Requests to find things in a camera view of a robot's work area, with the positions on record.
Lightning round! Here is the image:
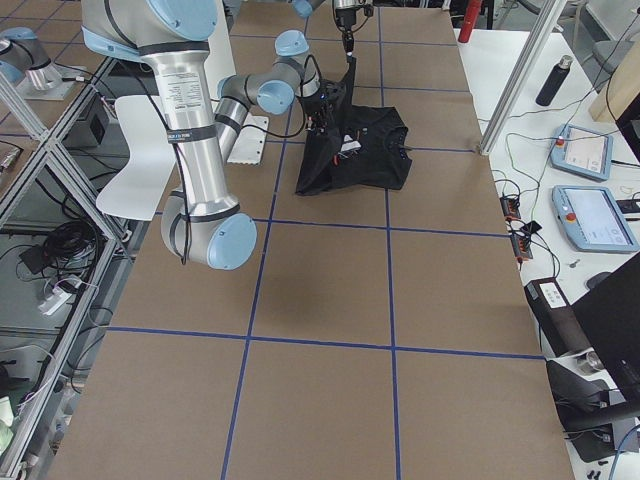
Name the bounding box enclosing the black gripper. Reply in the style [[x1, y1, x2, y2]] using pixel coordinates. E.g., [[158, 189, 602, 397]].
[[332, 0, 374, 56], [302, 79, 345, 135]]

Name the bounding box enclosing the black graphic t-shirt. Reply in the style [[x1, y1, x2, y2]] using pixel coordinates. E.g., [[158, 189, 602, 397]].
[[295, 57, 412, 196]]

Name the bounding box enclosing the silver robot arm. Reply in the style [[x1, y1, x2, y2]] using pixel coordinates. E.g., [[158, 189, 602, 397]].
[[81, 1, 320, 270], [290, 0, 374, 57]]

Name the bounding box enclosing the red cylinder bottle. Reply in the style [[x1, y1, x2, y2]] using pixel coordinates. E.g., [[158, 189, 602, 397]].
[[458, 0, 483, 43]]

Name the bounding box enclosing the white curved chair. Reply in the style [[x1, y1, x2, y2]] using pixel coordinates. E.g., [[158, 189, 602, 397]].
[[96, 95, 175, 221]]

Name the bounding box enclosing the black water bottle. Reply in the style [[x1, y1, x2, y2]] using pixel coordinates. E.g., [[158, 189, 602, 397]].
[[535, 55, 574, 107]]

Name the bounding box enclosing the brown paper table cover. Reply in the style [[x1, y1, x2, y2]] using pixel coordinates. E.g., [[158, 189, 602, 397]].
[[49, 8, 573, 479]]

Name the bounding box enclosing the far blue teach pendant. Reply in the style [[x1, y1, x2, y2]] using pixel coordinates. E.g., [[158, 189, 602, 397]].
[[550, 124, 613, 181]]

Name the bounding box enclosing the blue teach pendant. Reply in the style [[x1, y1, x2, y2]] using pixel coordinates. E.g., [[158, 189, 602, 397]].
[[550, 124, 613, 181], [551, 185, 639, 253]]

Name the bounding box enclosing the near blue teach pendant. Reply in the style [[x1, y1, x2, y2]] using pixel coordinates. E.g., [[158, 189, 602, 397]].
[[551, 185, 639, 253]]

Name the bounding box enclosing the black monitor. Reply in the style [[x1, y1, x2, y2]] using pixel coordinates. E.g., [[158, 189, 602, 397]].
[[572, 255, 639, 400]]

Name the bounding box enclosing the aluminium frame post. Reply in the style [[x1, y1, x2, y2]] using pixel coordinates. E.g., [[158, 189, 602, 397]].
[[478, 0, 567, 156]]

